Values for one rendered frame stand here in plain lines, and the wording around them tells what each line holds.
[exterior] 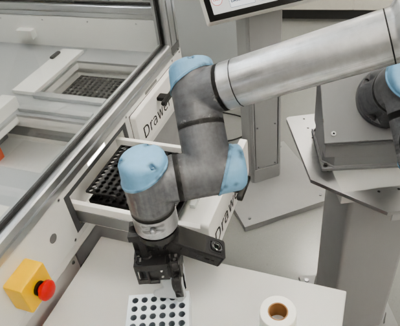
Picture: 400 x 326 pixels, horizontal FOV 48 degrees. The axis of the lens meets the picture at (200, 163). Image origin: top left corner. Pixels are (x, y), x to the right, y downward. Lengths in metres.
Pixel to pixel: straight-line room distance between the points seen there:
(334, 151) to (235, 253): 0.94
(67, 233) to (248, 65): 0.59
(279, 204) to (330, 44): 1.58
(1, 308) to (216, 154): 0.51
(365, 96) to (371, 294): 0.76
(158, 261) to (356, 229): 0.72
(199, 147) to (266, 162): 1.54
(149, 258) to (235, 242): 1.26
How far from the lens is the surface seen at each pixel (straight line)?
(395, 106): 1.03
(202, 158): 0.67
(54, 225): 1.01
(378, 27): 0.63
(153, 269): 0.81
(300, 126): 1.40
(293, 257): 2.00
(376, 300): 1.70
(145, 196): 0.67
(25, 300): 0.92
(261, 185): 2.25
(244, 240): 2.06
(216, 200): 0.92
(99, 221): 1.04
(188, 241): 0.79
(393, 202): 1.18
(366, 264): 1.52
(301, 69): 0.64
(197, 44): 2.80
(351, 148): 1.21
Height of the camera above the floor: 1.57
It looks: 39 degrees down
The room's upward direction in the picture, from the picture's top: 8 degrees counter-clockwise
